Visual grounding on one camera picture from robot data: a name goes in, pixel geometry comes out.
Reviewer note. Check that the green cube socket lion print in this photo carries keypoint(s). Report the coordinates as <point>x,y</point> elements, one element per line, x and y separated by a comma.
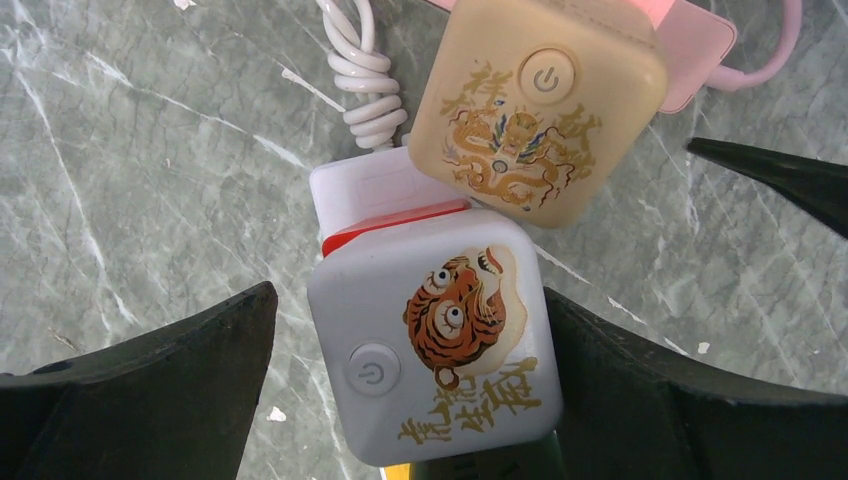
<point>536,460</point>

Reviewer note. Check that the pink power strip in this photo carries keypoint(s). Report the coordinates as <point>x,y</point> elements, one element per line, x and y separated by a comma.
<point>689,46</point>

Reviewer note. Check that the yellow cube socket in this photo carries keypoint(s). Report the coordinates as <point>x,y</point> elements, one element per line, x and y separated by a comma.
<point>396,472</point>

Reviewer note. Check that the white power strip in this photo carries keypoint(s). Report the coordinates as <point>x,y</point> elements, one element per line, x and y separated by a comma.
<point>346,192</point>

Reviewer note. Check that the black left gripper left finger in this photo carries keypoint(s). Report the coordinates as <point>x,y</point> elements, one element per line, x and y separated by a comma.
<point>177,402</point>

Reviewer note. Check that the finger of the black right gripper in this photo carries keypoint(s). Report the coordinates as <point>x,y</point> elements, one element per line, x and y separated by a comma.
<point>817,187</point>

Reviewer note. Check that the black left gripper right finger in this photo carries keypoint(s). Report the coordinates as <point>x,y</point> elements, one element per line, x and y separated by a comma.
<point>636,410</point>

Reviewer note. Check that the beige cube socket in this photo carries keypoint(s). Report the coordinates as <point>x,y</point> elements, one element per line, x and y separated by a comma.
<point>530,105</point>

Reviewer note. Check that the white cube socket tiger print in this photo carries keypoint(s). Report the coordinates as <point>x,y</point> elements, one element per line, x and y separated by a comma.
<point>436,338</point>

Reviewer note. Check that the red cube socket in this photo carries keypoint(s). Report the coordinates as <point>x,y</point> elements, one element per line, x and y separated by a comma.
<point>344,236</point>

